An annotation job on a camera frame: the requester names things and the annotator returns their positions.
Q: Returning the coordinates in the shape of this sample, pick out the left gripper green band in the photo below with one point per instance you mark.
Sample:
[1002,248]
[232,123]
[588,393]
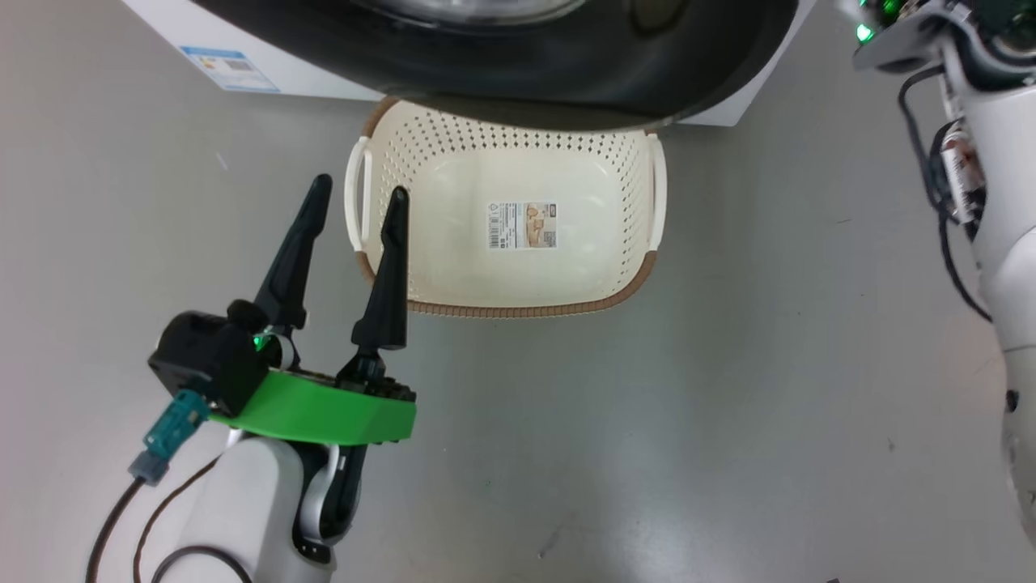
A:
[324,413]

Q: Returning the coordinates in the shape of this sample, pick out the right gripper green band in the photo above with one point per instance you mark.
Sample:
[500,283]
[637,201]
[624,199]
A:
[906,44]

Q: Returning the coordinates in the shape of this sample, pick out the black round washing machine door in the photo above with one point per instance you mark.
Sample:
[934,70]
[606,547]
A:
[518,73]

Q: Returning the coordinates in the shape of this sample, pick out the cream perforated laundry basket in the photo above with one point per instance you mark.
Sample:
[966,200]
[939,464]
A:
[453,243]

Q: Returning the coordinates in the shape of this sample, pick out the paper label in basket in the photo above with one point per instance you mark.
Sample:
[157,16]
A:
[522,225]

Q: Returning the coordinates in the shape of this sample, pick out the white washing machine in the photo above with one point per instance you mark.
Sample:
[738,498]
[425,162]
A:
[720,89]

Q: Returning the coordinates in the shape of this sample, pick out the blue energy label sticker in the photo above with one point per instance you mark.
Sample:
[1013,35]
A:
[231,69]

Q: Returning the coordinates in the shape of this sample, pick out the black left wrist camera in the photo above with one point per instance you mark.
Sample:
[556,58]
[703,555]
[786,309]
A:
[206,360]

